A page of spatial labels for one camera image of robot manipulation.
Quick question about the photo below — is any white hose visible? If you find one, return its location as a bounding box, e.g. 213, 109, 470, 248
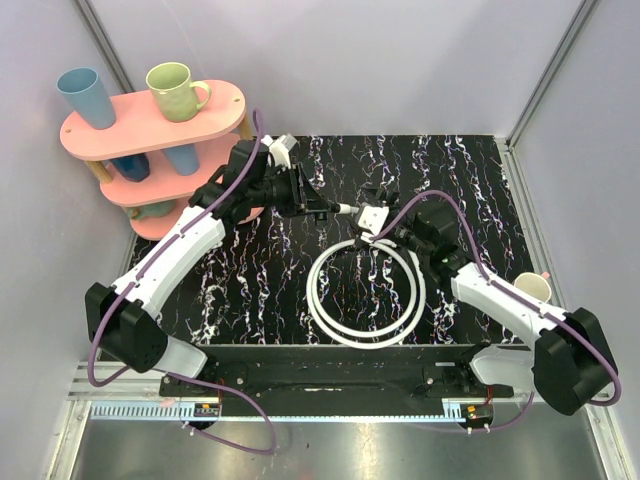
305, 202, 427, 349

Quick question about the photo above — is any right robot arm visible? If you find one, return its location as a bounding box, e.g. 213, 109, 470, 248
356, 190, 622, 415

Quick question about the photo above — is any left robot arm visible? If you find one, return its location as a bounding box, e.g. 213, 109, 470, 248
85, 134, 340, 396

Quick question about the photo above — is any black marbled mat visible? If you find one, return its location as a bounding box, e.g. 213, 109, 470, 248
158, 134, 533, 346

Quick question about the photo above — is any light blue cup middle shelf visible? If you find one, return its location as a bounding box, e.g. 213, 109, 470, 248
162, 144, 200, 176

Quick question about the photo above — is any teal mug bottom shelf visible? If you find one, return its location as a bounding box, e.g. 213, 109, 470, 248
125, 200, 176, 220

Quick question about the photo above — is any pink three-tier shelf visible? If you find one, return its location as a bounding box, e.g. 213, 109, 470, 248
59, 80, 253, 241

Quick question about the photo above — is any green mug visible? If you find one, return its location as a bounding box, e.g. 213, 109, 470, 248
145, 62, 212, 123

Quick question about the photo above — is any dark blue cup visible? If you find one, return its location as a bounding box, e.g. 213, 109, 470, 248
110, 153, 150, 182

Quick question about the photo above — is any pink beige cup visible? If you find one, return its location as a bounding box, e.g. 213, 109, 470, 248
513, 272, 552, 302

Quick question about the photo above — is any light blue tall cup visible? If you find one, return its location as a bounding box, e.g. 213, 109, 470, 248
56, 67, 116, 130

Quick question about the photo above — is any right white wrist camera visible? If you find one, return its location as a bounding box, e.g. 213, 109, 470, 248
356, 205, 389, 240

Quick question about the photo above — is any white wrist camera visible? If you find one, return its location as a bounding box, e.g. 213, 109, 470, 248
356, 205, 389, 240
261, 134, 297, 169

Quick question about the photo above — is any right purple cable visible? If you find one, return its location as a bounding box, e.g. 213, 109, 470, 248
372, 189, 623, 434

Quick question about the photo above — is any purple cable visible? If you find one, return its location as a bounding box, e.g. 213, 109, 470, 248
372, 189, 623, 434
87, 109, 278, 455

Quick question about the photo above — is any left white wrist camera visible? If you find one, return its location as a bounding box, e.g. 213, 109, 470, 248
261, 134, 297, 169

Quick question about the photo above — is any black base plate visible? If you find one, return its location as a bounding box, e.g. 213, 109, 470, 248
159, 343, 516, 417

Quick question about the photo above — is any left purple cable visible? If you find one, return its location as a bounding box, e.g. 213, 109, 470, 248
87, 109, 278, 455

